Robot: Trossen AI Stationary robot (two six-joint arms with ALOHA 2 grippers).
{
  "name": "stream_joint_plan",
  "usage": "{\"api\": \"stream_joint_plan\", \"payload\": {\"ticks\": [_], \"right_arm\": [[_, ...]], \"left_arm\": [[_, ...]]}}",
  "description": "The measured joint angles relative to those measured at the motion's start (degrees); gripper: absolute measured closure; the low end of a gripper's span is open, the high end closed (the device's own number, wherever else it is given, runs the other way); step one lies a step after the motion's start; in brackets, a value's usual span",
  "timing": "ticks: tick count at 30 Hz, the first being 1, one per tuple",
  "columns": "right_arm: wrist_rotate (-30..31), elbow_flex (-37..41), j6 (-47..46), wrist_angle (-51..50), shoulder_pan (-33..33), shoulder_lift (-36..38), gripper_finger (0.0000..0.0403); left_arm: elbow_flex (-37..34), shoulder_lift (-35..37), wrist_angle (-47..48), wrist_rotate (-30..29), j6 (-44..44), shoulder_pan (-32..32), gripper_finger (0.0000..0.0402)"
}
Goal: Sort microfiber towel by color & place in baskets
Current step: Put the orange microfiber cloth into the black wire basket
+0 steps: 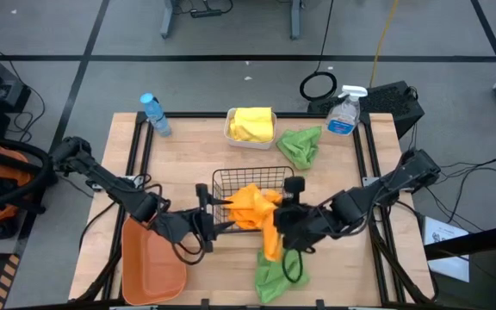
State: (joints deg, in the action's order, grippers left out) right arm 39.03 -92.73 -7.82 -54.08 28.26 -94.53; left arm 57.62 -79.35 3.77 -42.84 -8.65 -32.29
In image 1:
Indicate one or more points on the black table frame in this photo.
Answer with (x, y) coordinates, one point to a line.
(187, 114)

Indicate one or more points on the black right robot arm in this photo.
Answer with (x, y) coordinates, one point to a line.
(403, 176)

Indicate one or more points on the yellow microfiber towel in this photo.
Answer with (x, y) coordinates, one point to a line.
(256, 120)
(234, 131)

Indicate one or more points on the orange microfiber towel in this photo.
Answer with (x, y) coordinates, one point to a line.
(248, 206)
(271, 247)

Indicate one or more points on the white printed paper sheet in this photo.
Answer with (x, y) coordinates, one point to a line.
(444, 241)

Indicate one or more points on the white plastic bin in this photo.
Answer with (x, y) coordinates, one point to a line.
(248, 145)

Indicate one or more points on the green microfiber towel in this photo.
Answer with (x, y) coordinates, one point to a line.
(274, 280)
(301, 146)

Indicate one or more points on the clear spray bottle white trigger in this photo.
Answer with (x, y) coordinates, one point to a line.
(342, 118)

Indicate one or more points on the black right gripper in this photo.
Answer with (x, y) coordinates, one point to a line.
(299, 224)

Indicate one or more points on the grey desk leg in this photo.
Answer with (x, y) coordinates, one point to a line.
(168, 19)
(296, 19)

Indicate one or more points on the orange plastic bin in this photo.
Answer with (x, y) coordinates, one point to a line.
(153, 267)

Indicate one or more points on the black metal beam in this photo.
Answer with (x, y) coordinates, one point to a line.
(480, 239)

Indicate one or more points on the black power strip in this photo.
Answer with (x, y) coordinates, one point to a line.
(206, 13)

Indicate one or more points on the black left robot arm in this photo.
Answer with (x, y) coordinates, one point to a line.
(101, 178)

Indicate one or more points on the orange and black shop vacuum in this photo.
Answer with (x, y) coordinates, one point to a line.
(2, 172)

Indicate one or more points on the black perforated metal case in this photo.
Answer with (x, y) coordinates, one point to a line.
(386, 103)

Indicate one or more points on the blue air freshener bottle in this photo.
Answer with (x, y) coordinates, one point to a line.
(156, 114)

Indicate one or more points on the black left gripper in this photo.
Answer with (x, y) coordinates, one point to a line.
(187, 226)

